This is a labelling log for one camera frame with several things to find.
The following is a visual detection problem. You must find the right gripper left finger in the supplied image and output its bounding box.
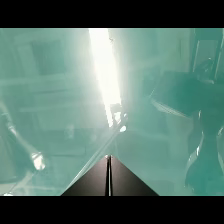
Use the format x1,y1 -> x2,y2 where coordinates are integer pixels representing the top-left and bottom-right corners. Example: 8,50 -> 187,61
61,155 -> 110,197

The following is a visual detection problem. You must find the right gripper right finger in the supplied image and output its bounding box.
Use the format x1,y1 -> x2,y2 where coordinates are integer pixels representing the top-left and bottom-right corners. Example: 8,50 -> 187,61
109,155 -> 160,197

